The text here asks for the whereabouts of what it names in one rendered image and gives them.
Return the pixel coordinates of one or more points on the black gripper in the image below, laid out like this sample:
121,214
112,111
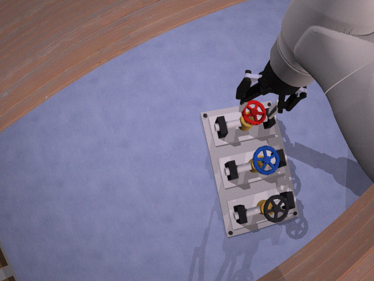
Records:
268,82

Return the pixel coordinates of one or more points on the valve with blue handwheel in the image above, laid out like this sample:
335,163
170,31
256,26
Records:
251,166

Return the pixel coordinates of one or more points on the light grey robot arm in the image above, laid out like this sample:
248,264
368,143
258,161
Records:
332,42

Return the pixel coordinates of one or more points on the grey pipe valve with black end clamps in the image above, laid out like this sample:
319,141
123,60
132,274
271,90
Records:
262,206

